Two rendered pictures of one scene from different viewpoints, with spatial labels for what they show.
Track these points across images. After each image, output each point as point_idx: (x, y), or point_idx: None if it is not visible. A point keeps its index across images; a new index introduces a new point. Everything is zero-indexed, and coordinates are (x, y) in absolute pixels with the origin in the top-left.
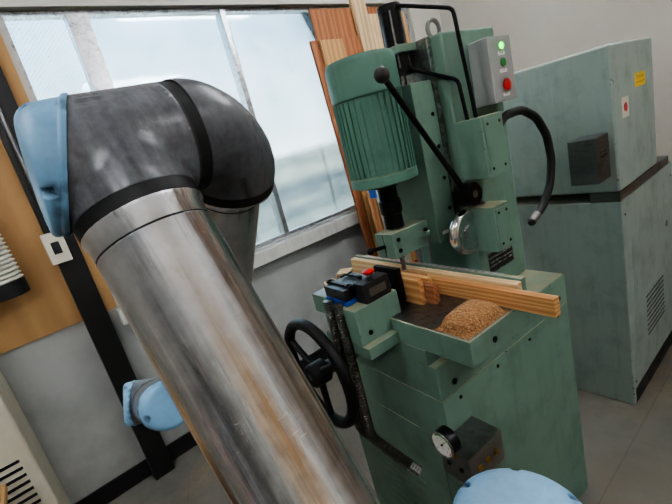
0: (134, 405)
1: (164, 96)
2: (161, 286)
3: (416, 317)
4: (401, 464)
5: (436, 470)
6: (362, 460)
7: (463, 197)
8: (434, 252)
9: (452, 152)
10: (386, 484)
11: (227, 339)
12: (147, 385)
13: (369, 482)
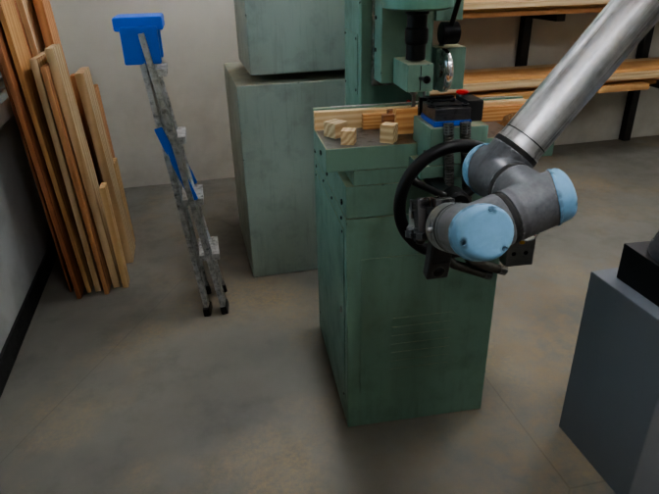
0: (533, 210)
1: None
2: None
3: (487, 134)
4: (494, 271)
5: (473, 285)
6: (254, 411)
7: (456, 33)
8: (378, 102)
9: None
10: (380, 363)
11: None
12: (531, 184)
13: (290, 418)
